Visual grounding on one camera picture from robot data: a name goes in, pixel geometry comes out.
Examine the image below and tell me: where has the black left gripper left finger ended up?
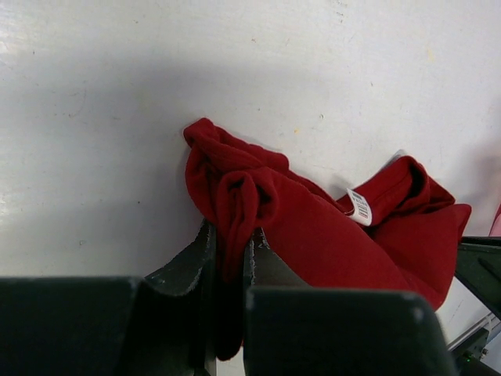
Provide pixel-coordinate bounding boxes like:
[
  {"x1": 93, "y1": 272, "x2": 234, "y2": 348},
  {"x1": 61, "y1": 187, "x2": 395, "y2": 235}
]
[{"x1": 1, "y1": 222, "x2": 216, "y2": 375}]

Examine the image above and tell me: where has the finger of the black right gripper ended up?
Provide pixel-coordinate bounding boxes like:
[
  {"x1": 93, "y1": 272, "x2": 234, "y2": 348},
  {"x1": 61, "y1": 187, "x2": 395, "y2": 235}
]
[{"x1": 455, "y1": 237, "x2": 500, "y2": 319}]

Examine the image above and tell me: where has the white neck label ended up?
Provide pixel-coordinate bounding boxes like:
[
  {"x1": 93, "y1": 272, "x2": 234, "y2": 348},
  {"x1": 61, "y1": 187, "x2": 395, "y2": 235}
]
[{"x1": 347, "y1": 189, "x2": 373, "y2": 226}]

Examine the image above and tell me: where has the dark red t shirt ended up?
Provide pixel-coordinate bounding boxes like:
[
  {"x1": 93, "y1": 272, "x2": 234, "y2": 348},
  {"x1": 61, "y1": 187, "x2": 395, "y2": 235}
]
[{"x1": 183, "y1": 118, "x2": 471, "y2": 360}]

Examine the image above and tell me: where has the pink t shirt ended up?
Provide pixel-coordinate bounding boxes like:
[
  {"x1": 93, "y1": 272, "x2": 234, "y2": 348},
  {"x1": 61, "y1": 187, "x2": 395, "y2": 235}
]
[{"x1": 489, "y1": 205, "x2": 501, "y2": 237}]

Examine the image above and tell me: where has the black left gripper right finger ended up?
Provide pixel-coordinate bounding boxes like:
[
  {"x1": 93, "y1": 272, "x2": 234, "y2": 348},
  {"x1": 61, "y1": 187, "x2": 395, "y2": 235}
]
[{"x1": 243, "y1": 230, "x2": 457, "y2": 375}]

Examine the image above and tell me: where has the aluminium rail frame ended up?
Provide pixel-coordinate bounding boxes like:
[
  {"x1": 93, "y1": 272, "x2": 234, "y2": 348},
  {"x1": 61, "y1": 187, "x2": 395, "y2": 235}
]
[{"x1": 449, "y1": 313, "x2": 500, "y2": 375}]

